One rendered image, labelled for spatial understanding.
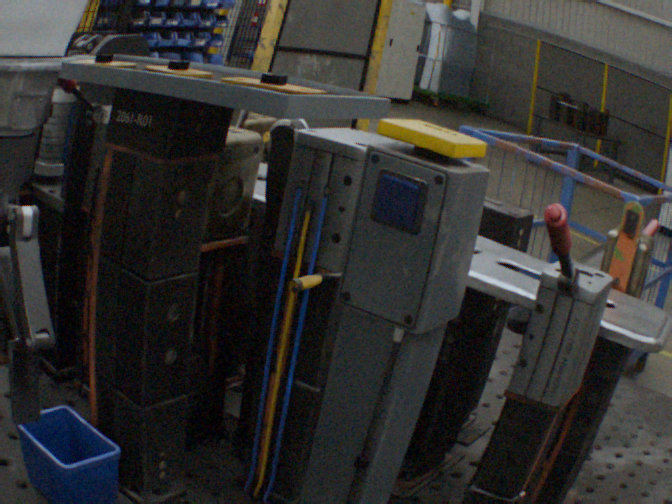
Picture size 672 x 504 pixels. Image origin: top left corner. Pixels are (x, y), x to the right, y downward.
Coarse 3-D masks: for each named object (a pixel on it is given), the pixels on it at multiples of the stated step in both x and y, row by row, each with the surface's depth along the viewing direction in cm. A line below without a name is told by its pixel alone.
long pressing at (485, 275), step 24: (264, 168) 116; (264, 192) 102; (480, 240) 101; (480, 264) 90; (528, 264) 95; (480, 288) 85; (504, 288) 83; (528, 288) 85; (624, 312) 83; (648, 312) 85; (600, 336) 77; (624, 336) 75; (648, 336) 75
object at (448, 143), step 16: (384, 128) 58; (400, 128) 57; (416, 128) 57; (432, 128) 59; (416, 144) 57; (432, 144) 56; (448, 144) 55; (464, 144) 56; (480, 144) 59; (448, 160) 59
